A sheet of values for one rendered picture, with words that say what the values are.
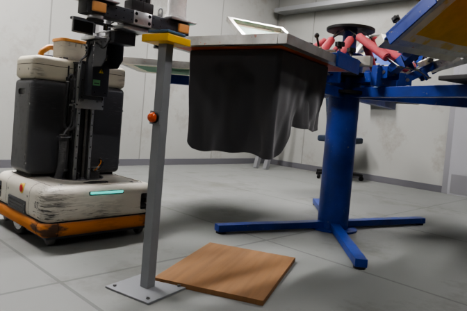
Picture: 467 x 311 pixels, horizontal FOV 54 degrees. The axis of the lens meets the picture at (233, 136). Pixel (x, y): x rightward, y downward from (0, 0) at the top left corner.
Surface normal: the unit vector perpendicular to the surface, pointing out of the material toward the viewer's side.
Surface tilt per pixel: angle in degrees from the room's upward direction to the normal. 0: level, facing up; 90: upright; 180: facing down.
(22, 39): 90
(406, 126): 90
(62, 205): 90
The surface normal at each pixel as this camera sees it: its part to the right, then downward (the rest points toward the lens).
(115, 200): 0.71, 0.09
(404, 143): -0.70, -0.03
